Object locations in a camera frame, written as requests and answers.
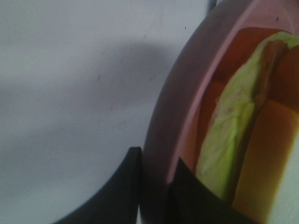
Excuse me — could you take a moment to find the pink round plate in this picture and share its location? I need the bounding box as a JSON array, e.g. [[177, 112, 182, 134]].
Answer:
[[140, 0, 299, 224]]

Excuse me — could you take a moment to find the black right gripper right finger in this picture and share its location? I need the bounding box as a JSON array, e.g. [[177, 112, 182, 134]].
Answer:
[[168, 159, 256, 224]]

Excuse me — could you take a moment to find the sandwich with lettuce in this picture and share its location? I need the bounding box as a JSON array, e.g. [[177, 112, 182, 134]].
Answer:
[[183, 27, 299, 224]]

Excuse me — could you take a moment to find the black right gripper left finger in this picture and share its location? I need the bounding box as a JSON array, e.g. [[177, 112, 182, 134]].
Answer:
[[56, 147, 142, 224]]

